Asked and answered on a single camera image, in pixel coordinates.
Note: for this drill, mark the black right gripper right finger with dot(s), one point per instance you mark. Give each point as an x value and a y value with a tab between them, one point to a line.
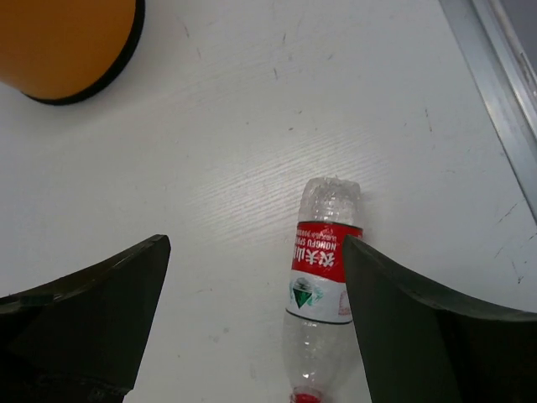
421	341

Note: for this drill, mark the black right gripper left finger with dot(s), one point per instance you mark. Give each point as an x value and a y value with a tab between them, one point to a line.
81	338

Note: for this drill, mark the red label clear bottle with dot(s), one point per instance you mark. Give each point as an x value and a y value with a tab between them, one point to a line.
318	319

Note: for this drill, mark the orange cylindrical bin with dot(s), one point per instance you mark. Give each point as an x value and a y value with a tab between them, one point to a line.
64	52

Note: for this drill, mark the aluminium table edge rail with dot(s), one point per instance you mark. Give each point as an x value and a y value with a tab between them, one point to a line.
498	42

